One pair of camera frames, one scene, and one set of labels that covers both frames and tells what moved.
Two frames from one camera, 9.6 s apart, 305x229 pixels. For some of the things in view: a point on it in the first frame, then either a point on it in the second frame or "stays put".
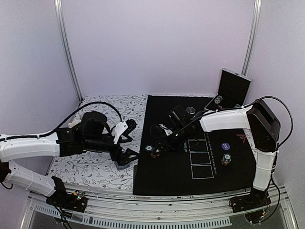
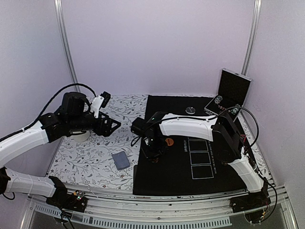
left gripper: [123, 160] to [106, 131]
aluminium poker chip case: [232, 91] stays put
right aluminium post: [255, 20] stays put
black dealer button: [190, 110] stays put
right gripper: [165, 149] to [164, 149]
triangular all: [241, 137] stays put
